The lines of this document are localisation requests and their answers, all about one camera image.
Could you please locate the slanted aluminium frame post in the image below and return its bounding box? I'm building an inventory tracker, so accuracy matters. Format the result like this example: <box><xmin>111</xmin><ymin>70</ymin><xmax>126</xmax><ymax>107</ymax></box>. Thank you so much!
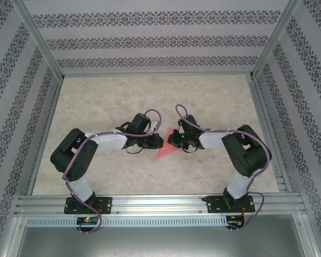
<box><xmin>250</xmin><ymin>0</ymin><xmax>303</xmax><ymax>80</ymax></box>
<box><xmin>12</xmin><ymin>0</ymin><xmax>64</xmax><ymax>80</ymax></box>

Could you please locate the long aluminium mounting rail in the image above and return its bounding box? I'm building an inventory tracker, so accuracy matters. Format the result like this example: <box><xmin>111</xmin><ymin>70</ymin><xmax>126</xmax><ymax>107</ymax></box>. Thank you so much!
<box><xmin>14</xmin><ymin>194</ymin><xmax>307</xmax><ymax>216</ymax></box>

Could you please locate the aluminium table side rail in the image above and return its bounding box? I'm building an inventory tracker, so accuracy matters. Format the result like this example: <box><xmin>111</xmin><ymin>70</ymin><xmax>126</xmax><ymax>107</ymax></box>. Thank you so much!
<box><xmin>26</xmin><ymin>77</ymin><xmax>65</xmax><ymax>195</ymax></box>
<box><xmin>247</xmin><ymin>76</ymin><xmax>294</xmax><ymax>194</ymax></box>

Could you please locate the slotted grey cable duct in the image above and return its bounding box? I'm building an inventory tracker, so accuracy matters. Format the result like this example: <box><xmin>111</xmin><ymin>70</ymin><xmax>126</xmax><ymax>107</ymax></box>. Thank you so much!
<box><xmin>25</xmin><ymin>216</ymin><xmax>228</xmax><ymax>228</ymax></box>

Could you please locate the grey sheet metal tray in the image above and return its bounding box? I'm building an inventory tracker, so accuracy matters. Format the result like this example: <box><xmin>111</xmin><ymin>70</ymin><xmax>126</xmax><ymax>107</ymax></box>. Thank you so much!
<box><xmin>10</xmin><ymin>226</ymin><xmax>319</xmax><ymax>257</ymax></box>

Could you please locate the aluminium frame cross rail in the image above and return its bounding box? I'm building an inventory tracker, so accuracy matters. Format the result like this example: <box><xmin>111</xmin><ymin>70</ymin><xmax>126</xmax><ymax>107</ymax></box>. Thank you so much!
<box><xmin>60</xmin><ymin>71</ymin><xmax>255</xmax><ymax>79</ymax></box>

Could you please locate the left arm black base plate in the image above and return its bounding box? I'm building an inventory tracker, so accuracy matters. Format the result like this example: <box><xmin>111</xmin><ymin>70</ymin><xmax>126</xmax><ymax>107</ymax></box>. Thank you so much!
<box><xmin>64</xmin><ymin>197</ymin><xmax>113</xmax><ymax>215</ymax></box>

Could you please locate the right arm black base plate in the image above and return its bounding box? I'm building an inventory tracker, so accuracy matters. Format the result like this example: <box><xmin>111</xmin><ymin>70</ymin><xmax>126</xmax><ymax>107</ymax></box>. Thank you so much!
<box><xmin>206</xmin><ymin>195</ymin><xmax>256</xmax><ymax>214</ymax></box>

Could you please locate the pink paper sheet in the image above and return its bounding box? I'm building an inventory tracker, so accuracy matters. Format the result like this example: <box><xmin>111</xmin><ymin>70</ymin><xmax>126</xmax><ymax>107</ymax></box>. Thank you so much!
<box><xmin>156</xmin><ymin>127</ymin><xmax>182</xmax><ymax>159</ymax></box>

